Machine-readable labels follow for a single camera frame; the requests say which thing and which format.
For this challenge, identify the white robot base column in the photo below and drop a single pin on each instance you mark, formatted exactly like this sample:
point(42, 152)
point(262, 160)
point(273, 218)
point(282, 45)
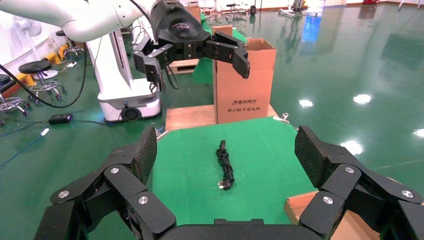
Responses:
point(116, 82)

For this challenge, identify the black power adapter brick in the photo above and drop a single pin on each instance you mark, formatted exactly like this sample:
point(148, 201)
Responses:
point(60, 118)

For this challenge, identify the low wooden crate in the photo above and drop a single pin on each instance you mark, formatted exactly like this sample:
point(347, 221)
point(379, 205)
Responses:
point(182, 65)

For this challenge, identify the white power strip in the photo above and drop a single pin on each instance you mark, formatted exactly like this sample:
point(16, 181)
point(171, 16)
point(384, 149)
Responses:
point(72, 64)

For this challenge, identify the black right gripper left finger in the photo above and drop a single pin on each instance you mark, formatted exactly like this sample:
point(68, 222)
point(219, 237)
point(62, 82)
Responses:
point(145, 155)

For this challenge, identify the silver binder clip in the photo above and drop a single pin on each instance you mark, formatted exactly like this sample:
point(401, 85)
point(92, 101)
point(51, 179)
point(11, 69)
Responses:
point(284, 116)
point(161, 134)

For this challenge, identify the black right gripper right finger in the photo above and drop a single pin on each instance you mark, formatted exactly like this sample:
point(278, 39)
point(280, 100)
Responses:
point(308, 155)

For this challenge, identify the green table cloth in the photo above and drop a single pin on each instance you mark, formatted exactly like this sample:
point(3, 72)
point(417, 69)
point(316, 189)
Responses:
point(198, 172)

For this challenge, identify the tall printed cardboard box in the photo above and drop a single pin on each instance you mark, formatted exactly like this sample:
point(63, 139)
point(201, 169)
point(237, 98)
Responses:
point(243, 92)

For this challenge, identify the open flat cardboard box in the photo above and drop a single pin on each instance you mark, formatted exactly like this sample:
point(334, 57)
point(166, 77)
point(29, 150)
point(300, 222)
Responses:
point(344, 228)

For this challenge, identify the wooden table board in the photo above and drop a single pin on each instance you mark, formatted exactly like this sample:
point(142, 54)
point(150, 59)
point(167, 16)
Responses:
point(188, 116)

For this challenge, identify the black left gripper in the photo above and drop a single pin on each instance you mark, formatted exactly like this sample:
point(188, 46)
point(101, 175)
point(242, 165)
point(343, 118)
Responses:
point(179, 30)

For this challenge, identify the black round stool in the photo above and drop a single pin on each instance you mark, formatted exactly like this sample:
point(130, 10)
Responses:
point(71, 49)
point(8, 99)
point(36, 68)

